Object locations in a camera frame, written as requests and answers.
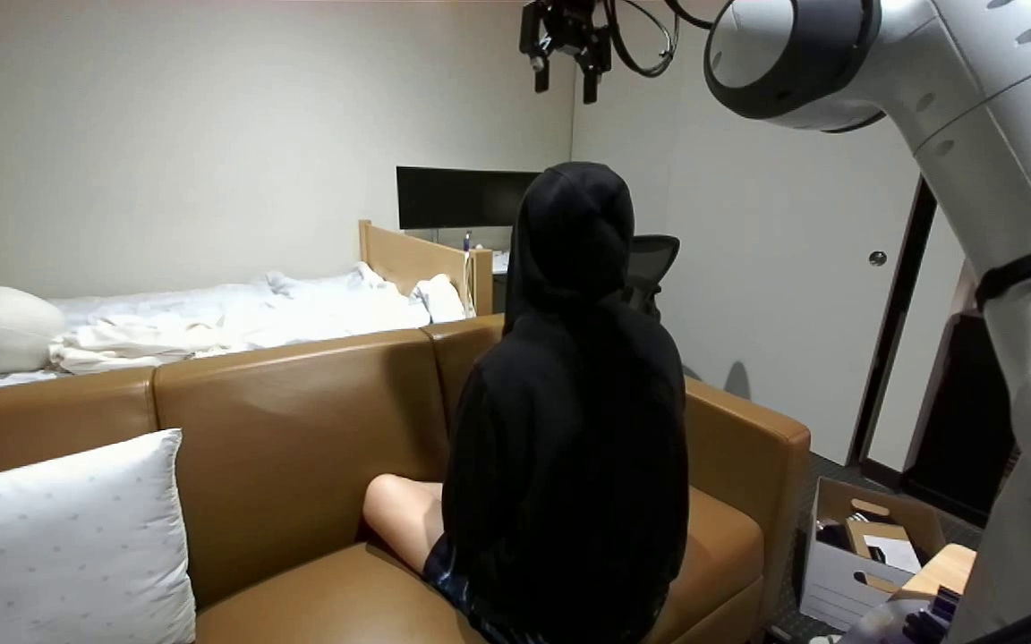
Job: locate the light wooden bed frame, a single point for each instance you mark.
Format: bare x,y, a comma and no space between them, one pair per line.
410,255

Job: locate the tan leather sofa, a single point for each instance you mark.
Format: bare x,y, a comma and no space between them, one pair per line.
288,454

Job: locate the black office chair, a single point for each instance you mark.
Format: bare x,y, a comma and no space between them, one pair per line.
658,263

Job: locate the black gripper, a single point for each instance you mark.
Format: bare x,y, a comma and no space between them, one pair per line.
566,22

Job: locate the dark cabinet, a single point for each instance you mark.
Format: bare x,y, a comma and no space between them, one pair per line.
956,441

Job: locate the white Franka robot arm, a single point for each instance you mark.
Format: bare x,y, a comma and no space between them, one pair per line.
1019,182

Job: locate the black wide monitor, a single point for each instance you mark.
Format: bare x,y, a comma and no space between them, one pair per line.
458,199

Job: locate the white square sofa pillow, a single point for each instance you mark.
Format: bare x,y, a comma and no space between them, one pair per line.
63,549

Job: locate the black slanted pole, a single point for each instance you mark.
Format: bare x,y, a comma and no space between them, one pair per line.
896,323

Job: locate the black hoodie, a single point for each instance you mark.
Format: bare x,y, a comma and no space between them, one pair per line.
571,454

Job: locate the round door knob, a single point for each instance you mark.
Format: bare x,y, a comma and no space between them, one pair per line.
879,255

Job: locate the open cardboard box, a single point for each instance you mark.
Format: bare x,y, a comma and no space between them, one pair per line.
850,574

